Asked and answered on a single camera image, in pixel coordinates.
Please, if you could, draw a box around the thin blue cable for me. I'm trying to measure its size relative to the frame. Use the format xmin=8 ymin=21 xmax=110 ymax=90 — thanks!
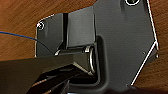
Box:
xmin=0 ymin=30 xmax=54 ymax=55

